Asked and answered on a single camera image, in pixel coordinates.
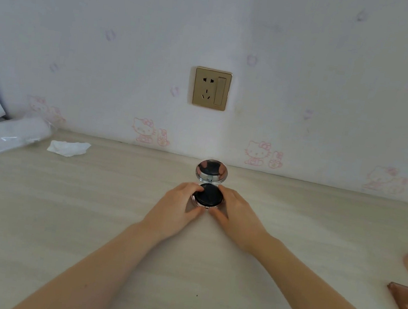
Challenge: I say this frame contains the clear plastic pack white pads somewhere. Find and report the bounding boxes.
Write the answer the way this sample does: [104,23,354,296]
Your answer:
[0,111,56,166]

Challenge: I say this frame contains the person's left hand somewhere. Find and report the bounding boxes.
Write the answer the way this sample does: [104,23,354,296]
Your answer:
[138,176,210,247]

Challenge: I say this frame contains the person's left forearm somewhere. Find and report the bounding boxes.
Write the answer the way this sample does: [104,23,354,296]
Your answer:
[10,206,165,309]

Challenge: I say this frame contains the crumpled white tissue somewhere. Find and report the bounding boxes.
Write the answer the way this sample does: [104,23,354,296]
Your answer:
[46,137,92,160]

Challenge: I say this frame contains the person's right hand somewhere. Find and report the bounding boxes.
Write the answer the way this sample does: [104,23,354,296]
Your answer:
[205,184,279,256]

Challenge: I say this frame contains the round black mirror compact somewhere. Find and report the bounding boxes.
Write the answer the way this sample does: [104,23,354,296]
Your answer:
[190,157,231,212]

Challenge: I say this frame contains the person's right forearm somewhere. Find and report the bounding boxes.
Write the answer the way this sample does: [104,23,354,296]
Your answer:
[239,234,408,309]

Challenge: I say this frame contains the gold wall socket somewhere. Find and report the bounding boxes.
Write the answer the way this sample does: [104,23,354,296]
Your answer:
[190,66,234,112]

